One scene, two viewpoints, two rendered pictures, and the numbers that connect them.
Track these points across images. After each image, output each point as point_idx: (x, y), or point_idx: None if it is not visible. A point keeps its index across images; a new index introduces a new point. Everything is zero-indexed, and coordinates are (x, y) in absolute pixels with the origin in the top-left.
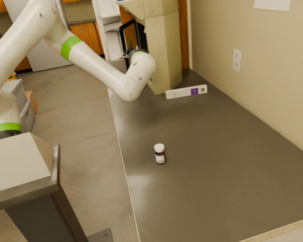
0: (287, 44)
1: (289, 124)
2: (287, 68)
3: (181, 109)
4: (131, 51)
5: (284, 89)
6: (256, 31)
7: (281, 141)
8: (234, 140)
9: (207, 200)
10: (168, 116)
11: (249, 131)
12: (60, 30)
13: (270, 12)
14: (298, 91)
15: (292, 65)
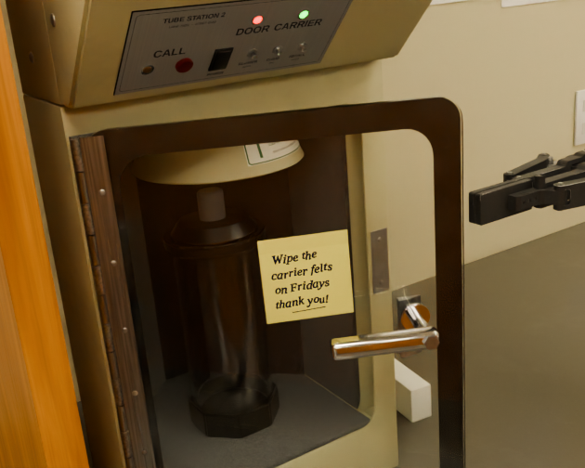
0: (480, 64)
1: (513, 216)
2: (490, 111)
3: (500, 364)
4: None
5: (491, 157)
6: (399, 66)
7: (551, 241)
8: None
9: None
10: (570, 378)
11: (540, 265)
12: None
13: (430, 11)
14: (516, 141)
15: (497, 99)
